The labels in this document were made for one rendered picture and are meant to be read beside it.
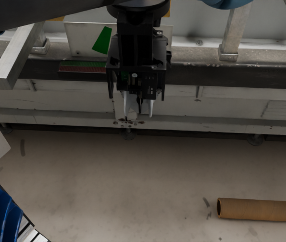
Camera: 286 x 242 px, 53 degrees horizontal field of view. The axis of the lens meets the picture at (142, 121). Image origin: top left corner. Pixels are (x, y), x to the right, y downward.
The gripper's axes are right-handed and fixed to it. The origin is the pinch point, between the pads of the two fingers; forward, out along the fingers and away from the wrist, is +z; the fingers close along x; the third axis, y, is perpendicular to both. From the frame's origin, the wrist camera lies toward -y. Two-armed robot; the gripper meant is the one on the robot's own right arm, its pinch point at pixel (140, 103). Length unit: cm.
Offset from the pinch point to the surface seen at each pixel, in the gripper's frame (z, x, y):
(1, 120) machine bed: 70, -70, -50
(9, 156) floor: 83, -66, -38
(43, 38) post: 9.1, -27.2, -29.7
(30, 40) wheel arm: -0.4, -23.4, -15.8
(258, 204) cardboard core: 75, 46, -16
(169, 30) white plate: 3.8, 5.3, -27.5
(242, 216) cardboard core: 77, 40, -12
